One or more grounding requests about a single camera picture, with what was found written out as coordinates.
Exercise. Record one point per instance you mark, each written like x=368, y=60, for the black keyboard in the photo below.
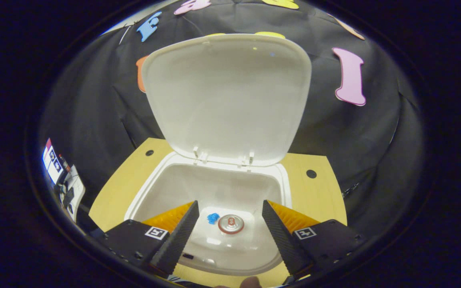
x=69, y=198

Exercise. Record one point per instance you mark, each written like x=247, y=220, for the white garbage bin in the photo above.
x=182, y=180

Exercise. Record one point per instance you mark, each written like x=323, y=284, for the red pop can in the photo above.
x=231, y=224

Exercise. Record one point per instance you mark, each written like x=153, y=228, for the computer monitor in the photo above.
x=52, y=162

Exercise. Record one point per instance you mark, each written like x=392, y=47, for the black backdrop cloth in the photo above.
x=94, y=100

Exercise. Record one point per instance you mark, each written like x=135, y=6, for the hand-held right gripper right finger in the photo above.
x=280, y=242

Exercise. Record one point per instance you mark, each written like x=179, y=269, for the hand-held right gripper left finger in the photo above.
x=180, y=240

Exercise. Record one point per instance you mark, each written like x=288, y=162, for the blue paper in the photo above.
x=213, y=218

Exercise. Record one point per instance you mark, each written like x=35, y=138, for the wooden desktop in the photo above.
x=318, y=200

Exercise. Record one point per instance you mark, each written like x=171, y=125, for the white garbage bin lid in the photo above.
x=226, y=100

